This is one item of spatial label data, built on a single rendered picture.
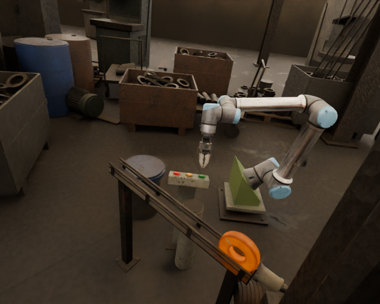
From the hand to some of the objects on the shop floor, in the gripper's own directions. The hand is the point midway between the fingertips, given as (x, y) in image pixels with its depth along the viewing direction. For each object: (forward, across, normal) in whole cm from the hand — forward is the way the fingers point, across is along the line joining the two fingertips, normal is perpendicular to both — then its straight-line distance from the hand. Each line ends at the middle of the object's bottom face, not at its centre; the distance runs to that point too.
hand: (202, 166), depth 142 cm
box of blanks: (+44, +185, -72) cm, 203 cm away
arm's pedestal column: (+48, -44, -63) cm, 90 cm away
